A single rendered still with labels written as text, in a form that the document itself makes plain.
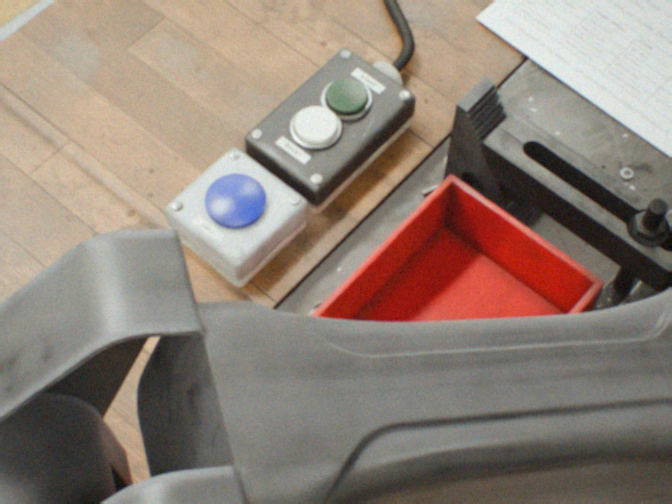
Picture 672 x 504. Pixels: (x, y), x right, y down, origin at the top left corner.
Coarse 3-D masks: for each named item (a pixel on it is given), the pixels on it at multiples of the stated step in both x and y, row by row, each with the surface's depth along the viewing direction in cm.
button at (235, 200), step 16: (224, 176) 82; (240, 176) 82; (208, 192) 81; (224, 192) 81; (240, 192) 81; (256, 192) 81; (208, 208) 81; (224, 208) 80; (240, 208) 80; (256, 208) 80; (224, 224) 80; (240, 224) 80
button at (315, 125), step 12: (312, 108) 84; (324, 108) 84; (300, 120) 84; (312, 120) 84; (324, 120) 84; (336, 120) 84; (300, 132) 83; (312, 132) 83; (324, 132) 83; (336, 132) 84; (312, 144) 84
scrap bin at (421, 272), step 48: (432, 192) 79; (384, 240) 77; (432, 240) 83; (480, 240) 82; (528, 240) 78; (384, 288) 81; (432, 288) 81; (480, 288) 82; (528, 288) 82; (576, 288) 78
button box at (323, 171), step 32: (384, 0) 93; (352, 64) 87; (384, 64) 88; (320, 96) 86; (384, 96) 86; (256, 128) 84; (288, 128) 85; (352, 128) 85; (384, 128) 85; (256, 160) 85; (288, 160) 83; (320, 160) 83; (352, 160) 84; (320, 192) 83
